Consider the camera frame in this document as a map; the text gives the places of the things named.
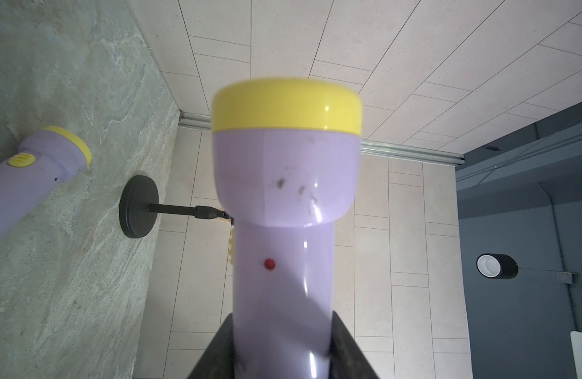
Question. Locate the black ceiling spotlight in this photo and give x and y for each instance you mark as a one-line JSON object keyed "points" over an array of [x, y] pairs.
{"points": [[497, 266]]}

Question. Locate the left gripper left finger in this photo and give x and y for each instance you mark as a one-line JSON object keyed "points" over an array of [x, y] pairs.
{"points": [[217, 361]]}

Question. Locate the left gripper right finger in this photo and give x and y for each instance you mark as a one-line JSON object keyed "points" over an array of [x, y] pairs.
{"points": [[347, 361]]}

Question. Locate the purple flashlight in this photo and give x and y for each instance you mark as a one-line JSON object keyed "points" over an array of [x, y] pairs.
{"points": [[47, 158], [286, 155]]}

